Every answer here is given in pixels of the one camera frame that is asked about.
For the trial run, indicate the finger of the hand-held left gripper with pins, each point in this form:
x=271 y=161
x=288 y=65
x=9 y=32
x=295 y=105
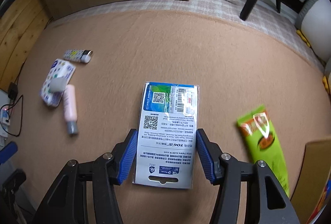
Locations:
x=15 y=177
x=7 y=152

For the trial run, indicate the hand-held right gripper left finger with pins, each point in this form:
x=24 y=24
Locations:
x=126 y=156

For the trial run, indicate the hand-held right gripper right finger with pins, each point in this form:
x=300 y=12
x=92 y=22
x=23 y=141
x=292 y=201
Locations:
x=205 y=156

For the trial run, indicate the carded plastic package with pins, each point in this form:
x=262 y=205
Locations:
x=165 y=136

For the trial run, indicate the green tube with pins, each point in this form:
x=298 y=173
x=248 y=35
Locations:
x=266 y=141

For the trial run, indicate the pink tube with grey cap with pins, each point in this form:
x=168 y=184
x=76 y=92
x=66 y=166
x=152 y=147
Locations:
x=69 y=105

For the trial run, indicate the patterned tissue pack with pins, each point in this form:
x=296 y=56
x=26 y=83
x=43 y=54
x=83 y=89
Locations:
x=62 y=69

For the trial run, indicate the cardboard box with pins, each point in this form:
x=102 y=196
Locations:
x=315 y=162

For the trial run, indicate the patterned lighter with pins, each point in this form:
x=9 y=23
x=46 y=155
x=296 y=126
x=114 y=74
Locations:
x=73 y=54

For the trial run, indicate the white power strip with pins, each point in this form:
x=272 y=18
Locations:
x=4 y=120

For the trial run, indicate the black power adapter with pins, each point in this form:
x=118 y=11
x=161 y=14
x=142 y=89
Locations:
x=12 y=90

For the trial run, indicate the pine wood panel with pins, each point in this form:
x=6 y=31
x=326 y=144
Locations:
x=18 y=27

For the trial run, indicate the checked bed sheet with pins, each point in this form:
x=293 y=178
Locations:
x=258 y=22

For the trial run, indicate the large penguin plush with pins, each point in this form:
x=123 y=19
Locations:
x=318 y=27

